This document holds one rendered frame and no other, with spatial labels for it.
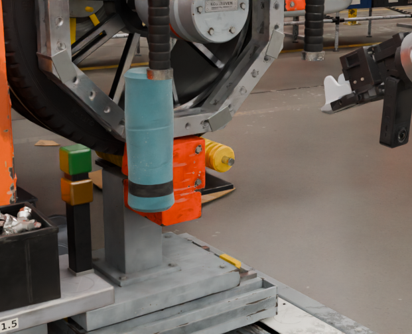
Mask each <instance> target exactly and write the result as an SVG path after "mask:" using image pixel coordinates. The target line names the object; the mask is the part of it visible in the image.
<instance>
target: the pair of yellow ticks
mask: <svg viewBox="0 0 412 334"><path fill-rule="evenodd" d="M89 18H90V19H91V21H92V22H93V24H94V26H96V25H97V24H99V23H100V22H99V21H98V19H97V17H96V15H95V14H93V15H90V16H89ZM70 40H71V45H72V44H73V43H74V42H75V41H76V18H70Z"/></svg>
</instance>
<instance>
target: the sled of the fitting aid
mask: <svg viewBox="0 0 412 334"><path fill-rule="evenodd" d="M191 243H193V244H195V245H197V246H199V247H200V248H202V249H204V250H206V251H208V252H210V253H212V254H214V255H216V256H217V257H219V258H221V259H223V260H225V261H226V262H229V263H230V264H233V265H234V266H236V267H238V268H239V269H240V285H239V286H237V287H234V288H230V289H227V290H224V291H221V292H217V293H214V294H210V295H207V296H204V297H201V298H197V299H195V300H190V301H188V302H184V303H181V304H177V305H175V306H171V307H166V308H164V309H160V310H157V311H154V312H151V313H147V314H144V315H140V316H137V317H134V318H131V319H127V320H124V321H120V322H117V323H114V324H111V325H107V326H105V327H100V328H98V329H94V330H91V331H86V330H85V329H84V328H83V327H81V326H80V325H79V324H78V323H76V322H75V321H74V320H73V319H72V318H71V317H66V318H64V319H59V320H56V321H52V322H50V323H47V330H48V334H222V333H225V332H228V331H231V330H233V329H237V328H239V327H243V326H245V325H249V324H251V323H255V322H257V321H261V320H263V319H267V318H269V317H273V316H275V315H278V295H279V286H278V285H276V284H274V283H272V282H270V281H268V280H266V279H264V278H262V277H261V276H259V275H257V273H256V272H254V271H253V270H248V269H246V268H244V267H242V266H241V262H240V261H238V260H236V259H234V258H232V257H230V256H228V255H226V254H222V255H220V254H218V253H216V252H214V251H212V250H210V247H207V246H206V245H205V246H202V245H201V244H199V243H197V242H195V241H191Z"/></svg>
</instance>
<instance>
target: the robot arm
mask: <svg viewBox="0 0 412 334"><path fill-rule="evenodd" d="M392 37H393V38H390V39H389V40H386V41H384V42H382V43H380V44H374V45H371V46H364V47H361V48H359V49H357V50H355V51H353V52H350V53H348V54H346V55H344V56H341V57H340V61H341V65H342V72H343V74H340V76H339V77H338V83H337V81H336V80H335V79H334V78H333V77H332V76H327V77H326V78H325V79H324V90H325V97H326V103H325V105H324V106H323V107H321V111H322V112H324V113H328V114H333V113H337V112H340V111H344V110H347V109H351V108H353V107H357V106H360V105H363V104H366V103H370V102H374V101H379V100H382V99H383V111H382V118H381V131H380V137H379V143H380V144H381V145H384V146H386V147H389V148H395V147H398V146H402V145H404V144H407V143H408V141H409V130H410V124H411V114H412V31H410V32H399V33H397V34H395V35H393V36H392ZM372 48H373V49H374V50H372Z"/></svg>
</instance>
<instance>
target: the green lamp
mask: <svg viewBox="0 0 412 334"><path fill-rule="evenodd" d="M59 158H60V170H61V171H63V172H65V173H67V174H69V175H70V176H73V175H78V174H85V173H88V172H91V171H92V151H91V149H90V148H88V147H86V146H84V145H82V144H73V145H69V146H61V147H60V148H59Z"/></svg>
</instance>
